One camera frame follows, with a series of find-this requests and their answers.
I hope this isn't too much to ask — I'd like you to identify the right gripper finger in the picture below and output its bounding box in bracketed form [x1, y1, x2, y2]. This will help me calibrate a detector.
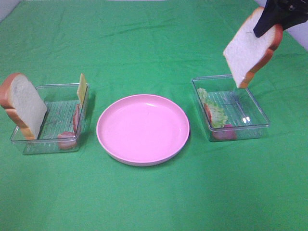
[280, 12, 308, 30]
[253, 4, 284, 38]

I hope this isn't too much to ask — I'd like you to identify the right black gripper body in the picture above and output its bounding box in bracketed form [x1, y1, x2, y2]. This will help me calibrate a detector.
[266, 0, 308, 14]

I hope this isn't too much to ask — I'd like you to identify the toast bread slice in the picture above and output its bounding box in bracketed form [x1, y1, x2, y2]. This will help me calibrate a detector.
[0, 73, 47, 140]
[223, 7, 283, 89]

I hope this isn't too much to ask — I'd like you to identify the green lettuce leaf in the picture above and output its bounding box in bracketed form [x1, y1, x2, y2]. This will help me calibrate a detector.
[197, 88, 228, 128]

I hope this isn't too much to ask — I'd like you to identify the bacon strip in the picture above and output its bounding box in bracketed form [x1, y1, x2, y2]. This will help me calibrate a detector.
[57, 103, 80, 150]
[204, 103, 237, 141]

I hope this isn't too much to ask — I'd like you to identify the yellow cheese slice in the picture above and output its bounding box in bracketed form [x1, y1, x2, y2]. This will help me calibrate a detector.
[77, 73, 87, 107]

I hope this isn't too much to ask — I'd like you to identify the right clear plastic container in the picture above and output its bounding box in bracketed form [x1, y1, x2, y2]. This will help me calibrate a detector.
[191, 75, 270, 141]

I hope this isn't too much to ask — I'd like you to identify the clear plastic container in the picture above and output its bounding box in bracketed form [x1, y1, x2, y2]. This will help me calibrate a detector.
[191, 75, 270, 141]
[10, 83, 90, 155]

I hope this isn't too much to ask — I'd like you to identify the green tablecloth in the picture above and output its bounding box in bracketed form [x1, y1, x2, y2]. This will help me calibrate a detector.
[0, 0, 308, 231]

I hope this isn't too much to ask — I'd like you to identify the pink round plate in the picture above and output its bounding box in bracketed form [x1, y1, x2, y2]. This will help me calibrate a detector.
[96, 94, 190, 167]

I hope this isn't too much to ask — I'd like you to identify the left clear plastic container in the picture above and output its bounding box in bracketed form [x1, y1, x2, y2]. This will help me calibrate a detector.
[10, 83, 90, 155]

